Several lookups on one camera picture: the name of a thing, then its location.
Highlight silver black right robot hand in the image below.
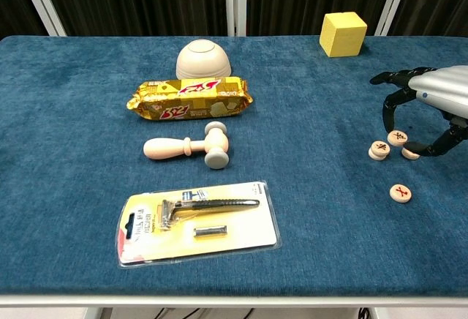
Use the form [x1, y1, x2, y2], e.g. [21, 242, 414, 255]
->
[369, 64, 468, 158]

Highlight yellow cube block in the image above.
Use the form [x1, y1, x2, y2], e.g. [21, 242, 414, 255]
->
[319, 11, 368, 58]

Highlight beige upturned bowl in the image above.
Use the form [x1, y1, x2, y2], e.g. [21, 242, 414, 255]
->
[175, 39, 233, 80]

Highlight gold biscuit packet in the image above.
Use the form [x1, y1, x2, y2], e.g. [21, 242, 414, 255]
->
[126, 76, 254, 121]

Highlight razor blister pack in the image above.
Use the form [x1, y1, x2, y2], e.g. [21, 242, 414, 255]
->
[116, 180, 283, 269]

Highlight wooden toy hammer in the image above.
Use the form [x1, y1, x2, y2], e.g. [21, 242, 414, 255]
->
[143, 121, 230, 170]

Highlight blue velvet table cloth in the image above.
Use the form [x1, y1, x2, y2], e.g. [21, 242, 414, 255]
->
[0, 35, 468, 297]

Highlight white partition frame post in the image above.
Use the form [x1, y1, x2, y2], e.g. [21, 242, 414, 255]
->
[374, 0, 415, 37]
[14, 0, 67, 37]
[224, 0, 235, 37]
[235, 0, 248, 37]

